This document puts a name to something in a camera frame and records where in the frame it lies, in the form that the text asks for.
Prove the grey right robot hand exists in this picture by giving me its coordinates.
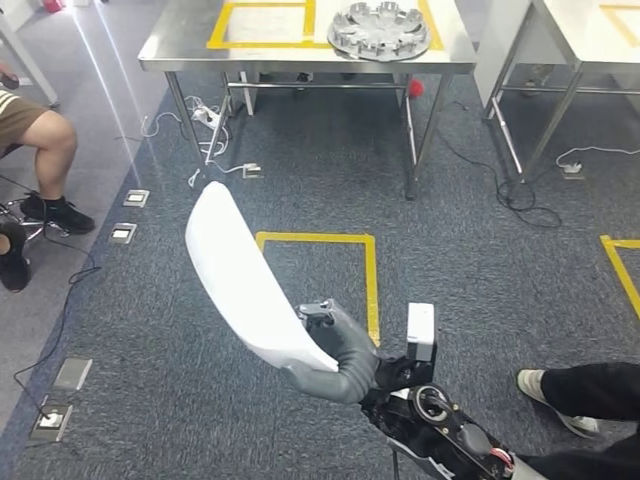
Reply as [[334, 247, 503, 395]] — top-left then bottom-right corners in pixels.
[[285, 299, 381, 405]]

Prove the white curved plastic part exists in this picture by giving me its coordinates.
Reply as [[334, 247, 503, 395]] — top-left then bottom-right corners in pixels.
[[185, 180, 340, 374]]

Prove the steel workbench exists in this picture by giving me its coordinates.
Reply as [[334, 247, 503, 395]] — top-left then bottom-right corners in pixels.
[[137, 0, 478, 200]]

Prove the person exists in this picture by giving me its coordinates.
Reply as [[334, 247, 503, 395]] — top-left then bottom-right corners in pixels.
[[0, 62, 96, 294], [517, 360, 640, 480]]

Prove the white power strip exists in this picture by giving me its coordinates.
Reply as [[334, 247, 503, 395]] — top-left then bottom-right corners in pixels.
[[191, 105, 222, 132]]

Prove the silver wheel hubcap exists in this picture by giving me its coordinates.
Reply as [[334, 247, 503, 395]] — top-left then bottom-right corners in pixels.
[[327, 1, 432, 63]]

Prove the steel table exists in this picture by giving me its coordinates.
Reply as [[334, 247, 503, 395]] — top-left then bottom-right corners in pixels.
[[473, 0, 640, 183]]

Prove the chrome stool base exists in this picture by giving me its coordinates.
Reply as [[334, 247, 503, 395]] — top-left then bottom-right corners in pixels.
[[0, 173, 69, 243]]

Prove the yellow table tape square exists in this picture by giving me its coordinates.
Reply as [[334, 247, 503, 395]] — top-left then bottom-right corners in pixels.
[[599, 3, 640, 49]]

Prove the white table leg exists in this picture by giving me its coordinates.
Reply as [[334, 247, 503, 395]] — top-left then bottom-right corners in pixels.
[[0, 0, 61, 109]]

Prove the white floor cable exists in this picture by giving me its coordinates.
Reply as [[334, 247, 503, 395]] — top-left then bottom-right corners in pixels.
[[140, 94, 251, 190], [555, 144, 640, 170]]

